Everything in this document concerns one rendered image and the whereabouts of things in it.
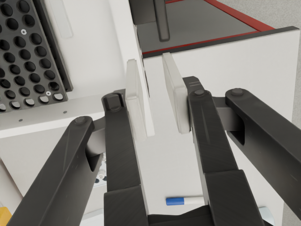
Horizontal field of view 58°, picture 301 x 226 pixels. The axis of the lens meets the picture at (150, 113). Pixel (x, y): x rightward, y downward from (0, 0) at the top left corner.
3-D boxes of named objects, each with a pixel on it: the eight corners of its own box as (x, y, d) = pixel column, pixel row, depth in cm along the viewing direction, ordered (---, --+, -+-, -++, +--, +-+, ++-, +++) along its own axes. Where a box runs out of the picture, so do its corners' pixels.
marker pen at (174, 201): (225, 193, 62) (228, 198, 61) (225, 198, 63) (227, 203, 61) (165, 196, 62) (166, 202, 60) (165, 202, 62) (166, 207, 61)
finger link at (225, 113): (193, 114, 14) (253, 104, 13) (178, 77, 18) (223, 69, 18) (196, 139, 14) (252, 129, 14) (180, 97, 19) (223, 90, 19)
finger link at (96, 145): (133, 150, 14) (78, 160, 14) (133, 106, 19) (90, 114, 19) (127, 127, 14) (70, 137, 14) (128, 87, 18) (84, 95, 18)
